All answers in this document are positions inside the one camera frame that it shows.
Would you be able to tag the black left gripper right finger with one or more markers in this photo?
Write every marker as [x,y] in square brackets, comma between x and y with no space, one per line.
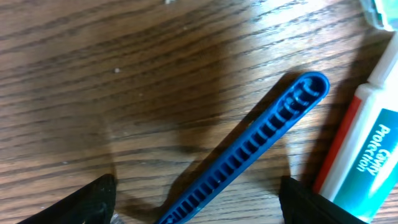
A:
[301,206]

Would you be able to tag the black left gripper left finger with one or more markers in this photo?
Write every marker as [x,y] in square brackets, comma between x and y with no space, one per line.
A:
[91,204]

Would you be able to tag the blue disposable razor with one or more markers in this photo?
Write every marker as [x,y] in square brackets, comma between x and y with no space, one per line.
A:
[285,111]

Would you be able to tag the teal toothpaste tube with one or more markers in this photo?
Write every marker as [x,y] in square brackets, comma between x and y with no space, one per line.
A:
[360,169]

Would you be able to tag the green white toothbrush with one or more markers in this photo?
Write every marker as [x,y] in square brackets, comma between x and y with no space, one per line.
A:
[381,14]

